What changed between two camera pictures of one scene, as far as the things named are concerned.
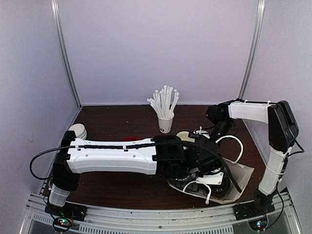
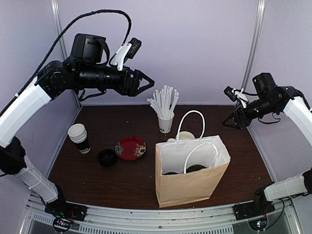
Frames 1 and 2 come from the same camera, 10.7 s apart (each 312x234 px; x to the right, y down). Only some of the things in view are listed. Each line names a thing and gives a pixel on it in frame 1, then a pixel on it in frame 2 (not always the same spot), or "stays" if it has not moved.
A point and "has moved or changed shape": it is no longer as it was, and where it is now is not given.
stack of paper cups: [80, 130] stays
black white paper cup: [221, 191] has moved or changed shape
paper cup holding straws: [165, 125] stays
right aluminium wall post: [252, 56] stays
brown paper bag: [239, 174] has moved or changed shape
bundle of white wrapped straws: [164, 102] stays
